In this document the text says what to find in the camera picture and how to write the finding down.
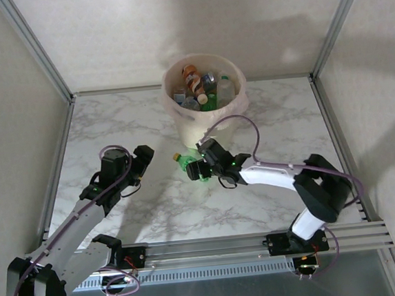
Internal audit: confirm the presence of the purple cable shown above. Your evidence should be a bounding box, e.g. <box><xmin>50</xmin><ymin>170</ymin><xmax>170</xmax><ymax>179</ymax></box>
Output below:
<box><xmin>194</xmin><ymin>103</ymin><xmax>372</xmax><ymax>288</ymax></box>
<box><xmin>0</xmin><ymin>143</ymin><xmax>145</xmax><ymax>296</ymax></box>

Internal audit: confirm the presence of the white plastic bin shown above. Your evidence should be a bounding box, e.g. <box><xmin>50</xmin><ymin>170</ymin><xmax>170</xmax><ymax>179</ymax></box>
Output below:
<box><xmin>173</xmin><ymin>101</ymin><xmax>243</xmax><ymax>151</ymax></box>

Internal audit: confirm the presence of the wide aluminium mounting rail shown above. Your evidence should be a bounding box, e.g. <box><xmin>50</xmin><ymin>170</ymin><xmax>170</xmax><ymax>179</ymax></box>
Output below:
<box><xmin>25</xmin><ymin>220</ymin><xmax>393</xmax><ymax>285</ymax></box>

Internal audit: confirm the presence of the black cable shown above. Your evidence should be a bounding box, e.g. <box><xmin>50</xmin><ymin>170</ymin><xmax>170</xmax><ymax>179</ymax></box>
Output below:
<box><xmin>218</xmin><ymin>173</ymin><xmax>241</xmax><ymax>191</ymax></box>
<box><xmin>119</xmin><ymin>183</ymin><xmax>144</xmax><ymax>198</ymax></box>

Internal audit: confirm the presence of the translucent bin liner bag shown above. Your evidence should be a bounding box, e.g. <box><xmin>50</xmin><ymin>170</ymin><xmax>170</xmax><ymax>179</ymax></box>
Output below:
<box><xmin>157</xmin><ymin>48</ymin><xmax>252</xmax><ymax>138</ymax></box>

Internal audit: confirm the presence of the right black cable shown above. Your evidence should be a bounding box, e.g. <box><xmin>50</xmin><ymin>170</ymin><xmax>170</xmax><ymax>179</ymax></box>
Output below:
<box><xmin>218</xmin><ymin>173</ymin><xmax>241</xmax><ymax>191</ymax></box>

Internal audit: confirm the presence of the blue logo label bottle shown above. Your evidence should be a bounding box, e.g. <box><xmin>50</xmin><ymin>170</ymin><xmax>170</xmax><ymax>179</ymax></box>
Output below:
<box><xmin>200</xmin><ymin>71</ymin><xmax>219</xmax><ymax>96</ymax></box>

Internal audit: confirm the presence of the clear bottle green cap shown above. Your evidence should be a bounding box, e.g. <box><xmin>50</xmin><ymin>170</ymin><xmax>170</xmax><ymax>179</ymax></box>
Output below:
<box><xmin>214</xmin><ymin>73</ymin><xmax>239</xmax><ymax>106</ymax></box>

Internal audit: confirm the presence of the slotted grey cable duct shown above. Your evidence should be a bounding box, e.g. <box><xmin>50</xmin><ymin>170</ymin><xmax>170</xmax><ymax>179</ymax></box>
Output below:
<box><xmin>70</xmin><ymin>259</ymin><xmax>296</xmax><ymax>294</ymax></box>

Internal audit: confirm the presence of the black controller module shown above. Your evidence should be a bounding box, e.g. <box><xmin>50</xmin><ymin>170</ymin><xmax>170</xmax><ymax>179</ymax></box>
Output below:
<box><xmin>100</xmin><ymin>273</ymin><xmax>134</xmax><ymax>291</ymax></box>
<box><xmin>293</xmin><ymin>254</ymin><xmax>323</xmax><ymax>276</ymax></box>

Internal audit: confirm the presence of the left black cable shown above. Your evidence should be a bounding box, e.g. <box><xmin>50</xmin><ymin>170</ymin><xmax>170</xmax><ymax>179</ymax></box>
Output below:
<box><xmin>119</xmin><ymin>183</ymin><xmax>144</xmax><ymax>198</ymax></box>

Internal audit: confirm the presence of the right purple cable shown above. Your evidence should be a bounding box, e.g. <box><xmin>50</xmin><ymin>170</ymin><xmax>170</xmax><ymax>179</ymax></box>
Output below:
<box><xmin>194</xmin><ymin>103</ymin><xmax>372</xmax><ymax>288</ymax></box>

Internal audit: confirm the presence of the aluminium frame rail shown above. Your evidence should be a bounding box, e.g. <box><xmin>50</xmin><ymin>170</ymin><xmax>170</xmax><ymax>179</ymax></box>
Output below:
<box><xmin>27</xmin><ymin>96</ymin><xmax>88</xmax><ymax>241</ymax></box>
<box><xmin>307</xmin><ymin>71</ymin><xmax>382</xmax><ymax>227</ymax></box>

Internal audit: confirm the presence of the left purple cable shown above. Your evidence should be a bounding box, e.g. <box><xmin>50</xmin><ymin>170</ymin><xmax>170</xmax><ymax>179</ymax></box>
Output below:
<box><xmin>0</xmin><ymin>143</ymin><xmax>145</xmax><ymax>296</ymax></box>

